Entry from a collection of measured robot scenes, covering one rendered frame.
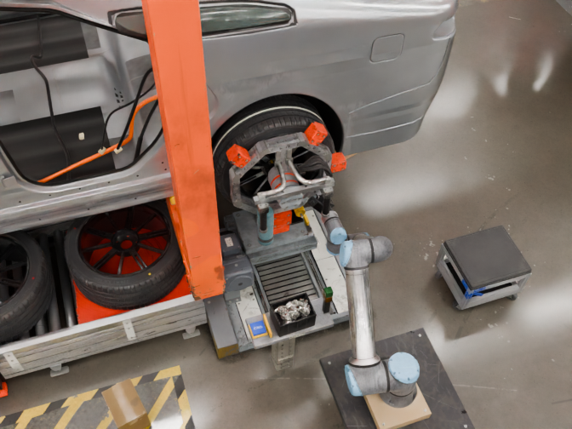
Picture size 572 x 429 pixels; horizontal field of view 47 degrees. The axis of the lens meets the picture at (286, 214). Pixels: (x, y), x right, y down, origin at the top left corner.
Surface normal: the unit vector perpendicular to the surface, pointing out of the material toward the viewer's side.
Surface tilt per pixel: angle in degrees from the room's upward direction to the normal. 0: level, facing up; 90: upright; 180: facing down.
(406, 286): 0
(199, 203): 90
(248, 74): 90
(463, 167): 0
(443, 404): 0
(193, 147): 90
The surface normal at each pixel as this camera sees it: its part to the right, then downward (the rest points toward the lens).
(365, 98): 0.32, 0.76
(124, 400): 0.03, -0.61
